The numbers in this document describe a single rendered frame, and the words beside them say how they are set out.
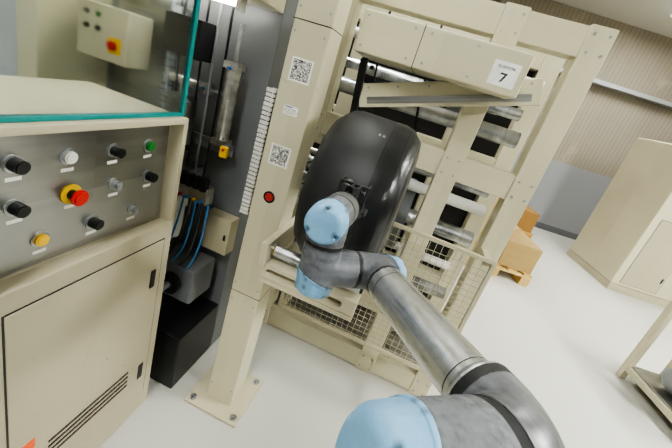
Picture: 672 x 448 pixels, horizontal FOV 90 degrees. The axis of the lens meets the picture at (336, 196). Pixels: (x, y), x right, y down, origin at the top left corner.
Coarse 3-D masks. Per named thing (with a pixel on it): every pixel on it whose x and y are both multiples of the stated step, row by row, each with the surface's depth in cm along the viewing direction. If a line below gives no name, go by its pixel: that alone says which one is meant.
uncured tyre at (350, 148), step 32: (352, 128) 100; (384, 128) 102; (320, 160) 97; (352, 160) 95; (384, 160) 94; (416, 160) 104; (320, 192) 95; (384, 192) 92; (352, 224) 94; (384, 224) 95
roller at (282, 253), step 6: (276, 246) 119; (276, 252) 118; (282, 252) 117; (288, 252) 118; (294, 252) 118; (282, 258) 117; (288, 258) 117; (294, 258) 116; (294, 264) 117; (348, 288) 113; (360, 294) 113
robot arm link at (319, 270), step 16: (304, 256) 62; (320, 256) 61; (336, 256) 62; (352, 256) 65; (304, 272) 62; (320, 272) 62; (336, 272) 63; (352, 272) 64; (304, 288) 63; (320, 288) 62
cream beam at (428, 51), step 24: (384, 24) 121; (408, 24) 119; (360, 48) 125; (384, 48) 123; (408, 48) 121; (432, 48) 119; (456, 48) 117; (480, 48) 115; (504, 48) 113; (432, 72) 121; (456, 72) 118; (480, 72) 116; (504, 96) 118
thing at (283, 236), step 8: (288, 224) 131; (280, 232) 123; (288, 232) 130; (264, 240) 115; (272, 240) 116; (280, 240) 123; (288, 240) 134; (264, 248) 114; (272, 248) 117; (264, 256) 115; (272, 256) 120; (264, 264) 116
